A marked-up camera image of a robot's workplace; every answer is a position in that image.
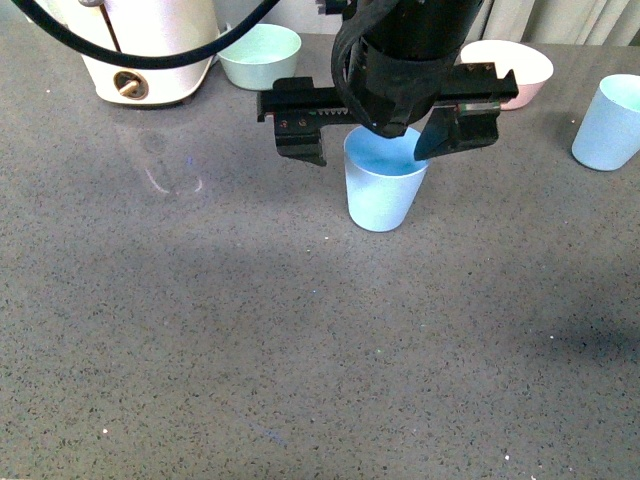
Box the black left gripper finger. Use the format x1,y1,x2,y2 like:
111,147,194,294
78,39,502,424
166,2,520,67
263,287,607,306
279,130,327,166
414,108,455,161

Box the light blue cup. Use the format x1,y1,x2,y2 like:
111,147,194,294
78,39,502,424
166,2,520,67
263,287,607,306
344,126,429,232
571,74,639,172

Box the pink bowl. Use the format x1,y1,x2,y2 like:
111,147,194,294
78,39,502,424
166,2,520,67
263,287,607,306
460,40,554,111

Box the green bowl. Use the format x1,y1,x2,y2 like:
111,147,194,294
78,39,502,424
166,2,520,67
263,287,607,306
217,24,302,91

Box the grey curtain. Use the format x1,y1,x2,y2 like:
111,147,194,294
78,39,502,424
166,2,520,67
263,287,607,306
213,0,639,46

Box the white toaster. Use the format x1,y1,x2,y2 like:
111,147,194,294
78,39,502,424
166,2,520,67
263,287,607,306
64,0,220,105

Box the black cable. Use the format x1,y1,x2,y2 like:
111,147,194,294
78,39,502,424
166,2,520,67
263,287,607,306
9,0,281,70

